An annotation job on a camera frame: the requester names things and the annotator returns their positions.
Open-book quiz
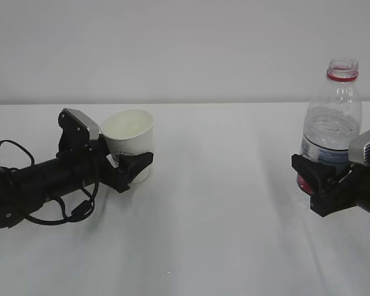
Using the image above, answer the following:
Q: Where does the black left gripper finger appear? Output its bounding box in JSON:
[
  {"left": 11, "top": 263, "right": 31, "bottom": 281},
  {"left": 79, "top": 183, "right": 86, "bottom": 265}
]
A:
[{"left": 118, "top": 152, "right": 154, "bottom": 184}]

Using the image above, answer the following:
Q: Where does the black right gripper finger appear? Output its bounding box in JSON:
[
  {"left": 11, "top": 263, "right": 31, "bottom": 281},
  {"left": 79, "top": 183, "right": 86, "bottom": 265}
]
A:
[{"left": 291, "top": 154, "right": 350, "bottom": 196}]

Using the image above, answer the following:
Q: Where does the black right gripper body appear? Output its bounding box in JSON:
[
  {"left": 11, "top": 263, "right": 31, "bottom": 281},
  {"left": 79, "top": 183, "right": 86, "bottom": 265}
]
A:
[{"left": 310, "top": 165, "right": 370, "bottom": 217}]

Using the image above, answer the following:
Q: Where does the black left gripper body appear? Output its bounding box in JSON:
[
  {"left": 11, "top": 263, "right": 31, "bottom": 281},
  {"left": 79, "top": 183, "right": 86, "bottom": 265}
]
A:
[{"left": 56, "top": 135, "right": 130, "bottom": 193}]

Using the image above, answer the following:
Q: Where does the white paper coffee cup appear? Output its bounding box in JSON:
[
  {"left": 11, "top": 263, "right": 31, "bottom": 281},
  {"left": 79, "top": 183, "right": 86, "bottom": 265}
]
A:
[{"left": 101, "top": 109, "right": 154, "bottom": 167}]

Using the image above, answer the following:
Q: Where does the clear plastic water bottle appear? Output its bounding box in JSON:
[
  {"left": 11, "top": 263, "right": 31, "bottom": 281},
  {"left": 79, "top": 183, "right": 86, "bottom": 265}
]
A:
[{"left": 296, "top": 58, "right": 363, "bottom": 194}]

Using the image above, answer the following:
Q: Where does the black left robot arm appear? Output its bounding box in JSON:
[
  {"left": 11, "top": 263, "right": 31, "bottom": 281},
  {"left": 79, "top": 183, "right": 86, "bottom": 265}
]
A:
[{"left": 0, "top": 138, "right": 154, "bottom": 229}]

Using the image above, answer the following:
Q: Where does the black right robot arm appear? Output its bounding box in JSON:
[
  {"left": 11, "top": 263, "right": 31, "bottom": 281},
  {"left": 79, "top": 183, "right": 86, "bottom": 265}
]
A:
[{"left": 291, "top": 154, "right": 370, "bottom": 217}]

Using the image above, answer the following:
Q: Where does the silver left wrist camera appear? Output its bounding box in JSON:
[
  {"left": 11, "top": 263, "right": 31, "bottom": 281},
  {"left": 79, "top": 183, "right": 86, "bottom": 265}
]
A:
[{"left": 58, "top": 108, "right": 100, "bottom": 143}]

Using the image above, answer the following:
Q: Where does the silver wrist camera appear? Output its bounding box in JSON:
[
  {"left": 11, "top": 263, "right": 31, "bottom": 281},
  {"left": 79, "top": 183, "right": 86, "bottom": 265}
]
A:
[
  {"left": 348, "top": 129, "right": 370, "bottom": 167},
  {"left": 58, "top": 108, "right": 100, "bottom": 143}
]

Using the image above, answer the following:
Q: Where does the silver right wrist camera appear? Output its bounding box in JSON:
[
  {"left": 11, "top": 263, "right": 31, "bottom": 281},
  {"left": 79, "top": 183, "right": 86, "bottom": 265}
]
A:
[{"left": 348, "top": 129, "right": 370, "bottom": 167}]

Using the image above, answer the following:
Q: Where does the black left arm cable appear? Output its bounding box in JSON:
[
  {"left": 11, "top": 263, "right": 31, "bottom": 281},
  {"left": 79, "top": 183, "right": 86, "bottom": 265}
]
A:
[{"left": 0, "top": 140, "right": 99, "bottom": 225}]

